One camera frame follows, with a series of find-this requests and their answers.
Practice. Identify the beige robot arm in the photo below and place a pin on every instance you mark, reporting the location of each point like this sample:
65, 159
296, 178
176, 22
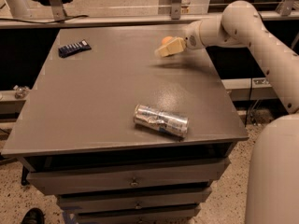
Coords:
272, 195

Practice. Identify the grey drawer cabinet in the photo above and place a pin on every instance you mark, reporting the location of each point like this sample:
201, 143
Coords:
80, 112

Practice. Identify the top grey drawer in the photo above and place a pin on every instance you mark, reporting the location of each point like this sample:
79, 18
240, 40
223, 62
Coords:
128, 176

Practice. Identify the grey metal rail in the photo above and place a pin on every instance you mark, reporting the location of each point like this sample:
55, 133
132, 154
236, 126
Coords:
81, 21

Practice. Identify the grey drawer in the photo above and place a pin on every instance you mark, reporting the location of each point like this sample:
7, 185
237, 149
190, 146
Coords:
128, 176
134, 200
141, 216

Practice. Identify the black shoe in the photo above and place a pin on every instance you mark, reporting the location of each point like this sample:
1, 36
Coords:
33, 216

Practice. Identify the blue rxbar blueberry wrapper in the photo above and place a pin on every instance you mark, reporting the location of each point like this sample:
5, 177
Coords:
74, 48

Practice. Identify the bottom grey drawer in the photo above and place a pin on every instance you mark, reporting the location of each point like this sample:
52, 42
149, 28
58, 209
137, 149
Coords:
141, 216

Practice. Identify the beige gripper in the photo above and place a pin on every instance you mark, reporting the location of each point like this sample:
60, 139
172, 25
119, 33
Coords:
191, 39

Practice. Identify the small shiny crumpled object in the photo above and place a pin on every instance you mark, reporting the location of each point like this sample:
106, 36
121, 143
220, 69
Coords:
21, 91

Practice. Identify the white pipe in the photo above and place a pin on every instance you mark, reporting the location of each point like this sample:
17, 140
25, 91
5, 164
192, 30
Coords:
19, 9

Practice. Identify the crushed silver can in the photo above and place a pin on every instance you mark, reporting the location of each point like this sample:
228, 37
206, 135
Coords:
161, 121

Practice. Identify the orange fruit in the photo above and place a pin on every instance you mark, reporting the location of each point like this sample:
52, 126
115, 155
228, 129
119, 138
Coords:
166, 39

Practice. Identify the metal upright bracket centre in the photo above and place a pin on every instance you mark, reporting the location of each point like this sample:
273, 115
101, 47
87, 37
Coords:
175, 9

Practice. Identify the metal upright bracket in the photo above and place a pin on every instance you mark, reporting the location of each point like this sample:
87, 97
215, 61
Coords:
175, 9
57, 10

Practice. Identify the middle grey drawer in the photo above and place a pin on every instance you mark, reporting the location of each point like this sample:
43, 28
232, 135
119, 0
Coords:
134, 200

